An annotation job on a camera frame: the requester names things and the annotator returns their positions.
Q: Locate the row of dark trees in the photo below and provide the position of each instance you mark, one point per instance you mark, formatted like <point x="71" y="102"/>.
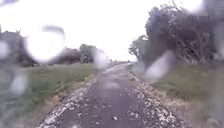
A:
<point x="183" y="33"/>

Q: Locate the grass verge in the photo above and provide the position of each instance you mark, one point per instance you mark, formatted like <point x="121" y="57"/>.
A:
<point x="190" y="83"/>

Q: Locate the dark asphalt path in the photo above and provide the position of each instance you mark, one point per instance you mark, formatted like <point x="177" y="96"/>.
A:
<point x="111" y="100"/>

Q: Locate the green grass field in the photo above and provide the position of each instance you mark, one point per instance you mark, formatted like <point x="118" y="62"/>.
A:
<point x="50" y="80"/>

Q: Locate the distant line of trees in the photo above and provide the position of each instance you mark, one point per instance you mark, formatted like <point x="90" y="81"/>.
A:
<point x="75" y="55"/>

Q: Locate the small lone tree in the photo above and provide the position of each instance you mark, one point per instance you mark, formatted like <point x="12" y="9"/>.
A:
<point x="138" y="46"/>

